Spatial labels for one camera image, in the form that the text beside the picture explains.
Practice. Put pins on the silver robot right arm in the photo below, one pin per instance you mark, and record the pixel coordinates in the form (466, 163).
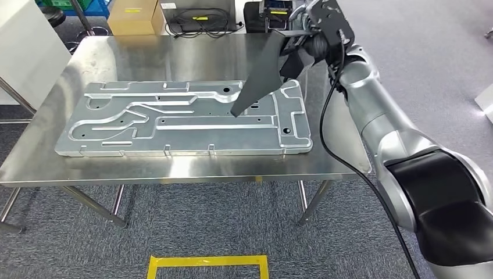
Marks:
(385, 115)

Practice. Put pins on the blue plastic crate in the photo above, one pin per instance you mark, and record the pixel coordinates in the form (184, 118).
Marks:
(96, 7)

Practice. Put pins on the black plastic panel part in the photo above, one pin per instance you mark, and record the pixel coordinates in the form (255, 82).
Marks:
(262, 77)

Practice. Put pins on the black round stool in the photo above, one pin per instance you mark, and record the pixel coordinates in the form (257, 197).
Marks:
(53, 16)

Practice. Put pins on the black post with chrome base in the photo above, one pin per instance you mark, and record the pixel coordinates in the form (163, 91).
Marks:
(92, 32)

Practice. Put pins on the brown cardboard box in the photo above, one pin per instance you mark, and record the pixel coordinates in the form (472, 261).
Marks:
(131, 19)

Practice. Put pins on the white cabinet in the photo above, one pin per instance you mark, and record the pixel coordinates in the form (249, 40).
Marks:
(27, 57)

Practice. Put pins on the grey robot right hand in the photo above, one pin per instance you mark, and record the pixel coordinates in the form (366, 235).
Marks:
(302, 19)

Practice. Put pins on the stainless steel workbench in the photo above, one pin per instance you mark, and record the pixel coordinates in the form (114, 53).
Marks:
(192, 57)

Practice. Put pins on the black device with yellow label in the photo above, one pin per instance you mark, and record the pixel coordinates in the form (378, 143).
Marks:
(254, 15)

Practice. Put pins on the white box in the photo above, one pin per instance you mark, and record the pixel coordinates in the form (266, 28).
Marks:
(486, 104)

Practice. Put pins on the stamped grey metal plate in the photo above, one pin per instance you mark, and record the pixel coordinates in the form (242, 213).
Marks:
(192, 134)

